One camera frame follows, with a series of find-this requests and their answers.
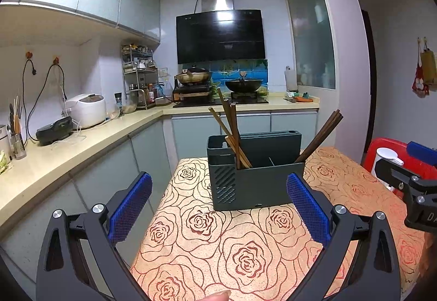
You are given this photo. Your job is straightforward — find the dark brown chopstick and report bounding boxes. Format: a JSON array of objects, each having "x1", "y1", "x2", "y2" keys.
[
  {"x1": 295, "y1": 109, "x2": 342, "y2": 164},
  {"x1": 217, "y1": 88, "x2": 231, "y2": 129}
]

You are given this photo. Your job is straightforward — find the light bamboo chopstick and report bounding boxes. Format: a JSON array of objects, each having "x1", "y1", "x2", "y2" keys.
[
  {"x1": 225, "y1": 136, "x2": 252, "y2": 169},
  {"x1": 208, "y1": 107, "x2": 252, "y2": 168}
]

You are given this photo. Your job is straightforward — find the reddish brown chopstick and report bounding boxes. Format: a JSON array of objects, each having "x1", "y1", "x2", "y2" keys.
[{"x1": 230, "y1": 103, "x2": 241, "y2": 170}]

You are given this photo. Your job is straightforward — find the lower kitchen cabinets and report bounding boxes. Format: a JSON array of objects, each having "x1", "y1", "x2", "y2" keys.
[{"x1": 0, "y1": 109, "x2": 320, "y2": 298}]

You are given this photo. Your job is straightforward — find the person right hand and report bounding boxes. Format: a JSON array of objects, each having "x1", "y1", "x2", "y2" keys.
[{"x1": 416, "y1": 232, "x2": 437, "y2": 300}]

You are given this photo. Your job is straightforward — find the person left hand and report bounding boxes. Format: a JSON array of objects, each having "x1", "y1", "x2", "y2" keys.
[{"x1": 199, "y1": 290, "x2": 231, "y2": 301}]

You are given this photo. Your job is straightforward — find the red plastic chair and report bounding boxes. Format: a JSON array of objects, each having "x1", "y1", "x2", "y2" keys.
[{"x1": 363, "y1": 138, "x2": 436, "y2": 180}]

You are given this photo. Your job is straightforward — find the white electric kettle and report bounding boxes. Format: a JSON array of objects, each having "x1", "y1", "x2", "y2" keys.
[{"x1": 371, "y1": 146, "x2": 404, "y2": 191}]

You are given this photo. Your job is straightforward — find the hanging red cloth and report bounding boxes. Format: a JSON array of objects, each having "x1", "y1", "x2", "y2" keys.
[{"x1": 412, "y1": 38, "x2": 430, "y2": 99}]

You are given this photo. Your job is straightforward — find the rose pattern tablecloth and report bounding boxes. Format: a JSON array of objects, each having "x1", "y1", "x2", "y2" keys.
[{"x1": 130, "y1": 147, "x2": 424, "y2": 300}]

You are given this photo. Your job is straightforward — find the countertop utensil jar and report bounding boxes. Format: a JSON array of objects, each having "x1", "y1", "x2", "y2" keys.
[{"x1": 9, "y1": 96, "x2": 27, "y2": 160}]

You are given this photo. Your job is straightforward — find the black countertop appliance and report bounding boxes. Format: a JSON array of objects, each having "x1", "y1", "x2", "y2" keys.
[{"x1": 36, "y1": 116, "x2": 73, "y2": 146}]

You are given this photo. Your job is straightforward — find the dark green utensil holder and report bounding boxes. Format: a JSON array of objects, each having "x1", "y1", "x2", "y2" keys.
[{"x1": 207, "y1": 130, "x2": 305, "y2": 211}]

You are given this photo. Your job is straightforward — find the white plastic bottle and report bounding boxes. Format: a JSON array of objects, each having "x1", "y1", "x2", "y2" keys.
[{"x1": 284, "y1": 66, "x2": 299, "y2": 92}]

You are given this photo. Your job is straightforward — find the white rice cooker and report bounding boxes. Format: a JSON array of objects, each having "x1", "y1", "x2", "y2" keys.
[{"x1": 65, "y1": 93, "x2": 107, "y2": 129}]

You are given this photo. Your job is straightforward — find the black wok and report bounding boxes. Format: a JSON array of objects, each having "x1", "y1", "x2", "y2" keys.
[{"x1": 225, "y1": 79, "x2": 262, "y2": 94}]

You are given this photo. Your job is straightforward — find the metal spice rack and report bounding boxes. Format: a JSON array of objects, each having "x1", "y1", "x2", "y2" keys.
[{"x1": 121, "y1": 44, "x2": 158, "y2": 110}]

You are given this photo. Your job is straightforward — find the black gas stove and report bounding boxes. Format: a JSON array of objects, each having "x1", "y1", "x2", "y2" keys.
[{"x1": 174, "y1": 96, "x2": 268, "y2": 108}]

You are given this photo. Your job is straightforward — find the black range hood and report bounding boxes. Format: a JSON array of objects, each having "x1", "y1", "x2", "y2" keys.
[{"x1": 176, "y1": 10, "x2": 266, "y2": 64}]

